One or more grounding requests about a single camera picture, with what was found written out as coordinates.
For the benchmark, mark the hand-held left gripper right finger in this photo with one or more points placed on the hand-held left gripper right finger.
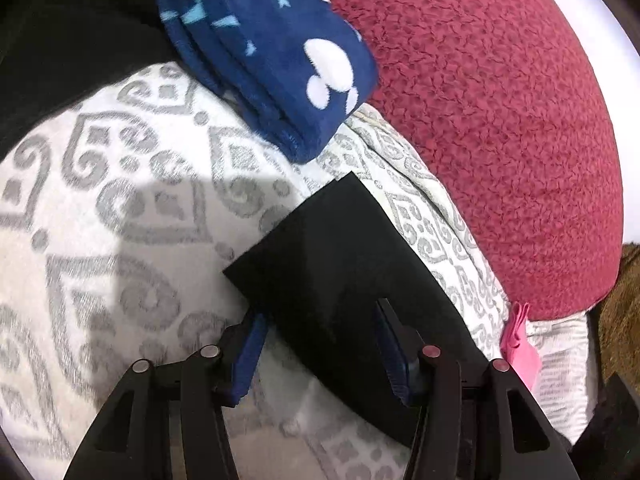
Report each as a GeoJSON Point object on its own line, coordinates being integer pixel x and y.
{"type": "Point", "coordinates": [397, 360]}

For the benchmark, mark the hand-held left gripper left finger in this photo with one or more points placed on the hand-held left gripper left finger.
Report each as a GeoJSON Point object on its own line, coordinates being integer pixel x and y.
{"type": "Point", "coordinates": [250, 355]}

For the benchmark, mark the black pants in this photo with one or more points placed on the black pants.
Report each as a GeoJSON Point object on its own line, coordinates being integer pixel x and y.
{"type": "Point", "coordinates": [330, 260]}

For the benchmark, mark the pink cloth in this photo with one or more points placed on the pink cloth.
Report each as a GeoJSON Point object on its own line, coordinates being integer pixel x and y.
{"type": "Point", "coordinates": [522, 347]}

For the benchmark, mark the white ribbed blanket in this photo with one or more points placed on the white ribbed blanket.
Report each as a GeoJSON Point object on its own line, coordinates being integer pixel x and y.
{"type": "Point", "coordinates": [562, 380]}

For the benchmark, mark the white grey patterned blanket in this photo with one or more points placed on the white grey patterned blanket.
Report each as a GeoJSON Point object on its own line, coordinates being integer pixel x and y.
{"type": "Point", "coordinates": [125, 220]}

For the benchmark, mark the brown leopard print fabric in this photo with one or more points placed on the brown leopard print fabric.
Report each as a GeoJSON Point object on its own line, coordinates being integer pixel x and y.
{"type": "Point", "coordinates": [622, 305]}

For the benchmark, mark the red textured headboard cushion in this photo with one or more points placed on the red textured headboard cushion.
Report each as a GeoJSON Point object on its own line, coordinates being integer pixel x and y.
{"type": "Point", "coordinates": [490, 125]}

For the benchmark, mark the blue star printed fleece cloth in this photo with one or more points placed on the blue star printed fleece cloth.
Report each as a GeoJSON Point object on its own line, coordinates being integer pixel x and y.
{"type": "Point", "coordinates": [280, 55]}

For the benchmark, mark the dark cloth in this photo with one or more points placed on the dark cloth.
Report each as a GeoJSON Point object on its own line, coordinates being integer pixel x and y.
{"type": "Point", "coordinates": [75, 30]}

